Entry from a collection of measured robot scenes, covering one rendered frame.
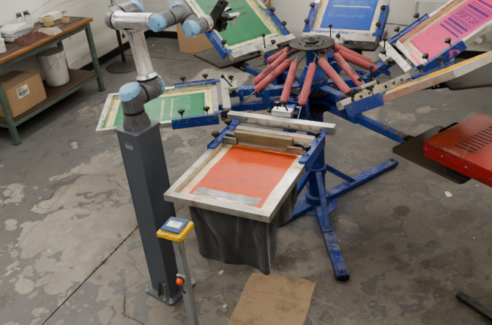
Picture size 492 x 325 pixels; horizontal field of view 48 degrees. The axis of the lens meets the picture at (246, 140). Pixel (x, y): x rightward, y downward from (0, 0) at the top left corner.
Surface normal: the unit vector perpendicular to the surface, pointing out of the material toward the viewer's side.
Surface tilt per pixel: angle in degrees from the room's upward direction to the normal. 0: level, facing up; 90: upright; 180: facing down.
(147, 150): 90
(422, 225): 0
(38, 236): 0
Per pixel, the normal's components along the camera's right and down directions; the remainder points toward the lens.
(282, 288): -0.09, -0.87
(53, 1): 0.90, 0.14
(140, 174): -0.60, 0.44
